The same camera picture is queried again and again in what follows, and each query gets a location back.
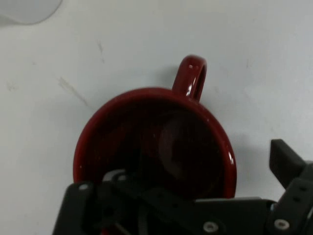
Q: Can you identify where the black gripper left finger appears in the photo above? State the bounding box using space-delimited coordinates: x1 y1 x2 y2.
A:
50 168 198 235

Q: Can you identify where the red ceramic mug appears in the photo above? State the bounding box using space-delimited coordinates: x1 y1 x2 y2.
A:
72 54 238 204

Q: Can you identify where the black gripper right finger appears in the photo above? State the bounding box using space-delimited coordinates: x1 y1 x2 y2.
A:
266 139 313 235

